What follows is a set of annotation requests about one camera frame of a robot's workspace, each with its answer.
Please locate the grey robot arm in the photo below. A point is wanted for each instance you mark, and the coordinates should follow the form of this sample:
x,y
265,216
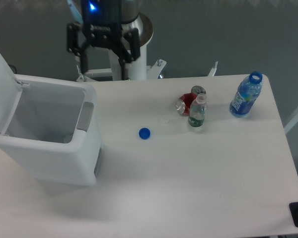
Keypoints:
x,y
101,27

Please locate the blue drink bottle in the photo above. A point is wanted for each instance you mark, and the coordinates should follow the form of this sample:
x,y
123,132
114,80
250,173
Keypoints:
x,y
247,93

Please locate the white trash can lid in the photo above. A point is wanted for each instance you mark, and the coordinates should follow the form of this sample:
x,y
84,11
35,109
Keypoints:
x,y
10,93

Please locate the clear green-label bottle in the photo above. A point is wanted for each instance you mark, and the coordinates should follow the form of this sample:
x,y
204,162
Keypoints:
x,y
197,111

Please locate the crushed red soda can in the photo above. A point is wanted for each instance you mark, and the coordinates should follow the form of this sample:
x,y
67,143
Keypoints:
x,y
184,102

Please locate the white metal base frame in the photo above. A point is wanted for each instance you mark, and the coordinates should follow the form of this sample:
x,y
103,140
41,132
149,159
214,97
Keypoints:
x,y
153,72

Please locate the blue bottle cap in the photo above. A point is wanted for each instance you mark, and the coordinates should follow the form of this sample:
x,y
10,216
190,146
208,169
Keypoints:
x,y
144,133

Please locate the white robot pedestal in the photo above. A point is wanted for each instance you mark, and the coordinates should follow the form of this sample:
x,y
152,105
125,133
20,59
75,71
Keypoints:
x,y
137,70

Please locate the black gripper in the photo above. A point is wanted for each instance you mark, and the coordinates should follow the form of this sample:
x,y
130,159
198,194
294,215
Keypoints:
x,y
102,27

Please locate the clear bottle cap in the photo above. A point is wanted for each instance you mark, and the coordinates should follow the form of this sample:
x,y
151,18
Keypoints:
x,y
164,119

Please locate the white trash can body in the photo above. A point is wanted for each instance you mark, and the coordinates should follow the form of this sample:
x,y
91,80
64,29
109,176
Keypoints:
x,y
54,133

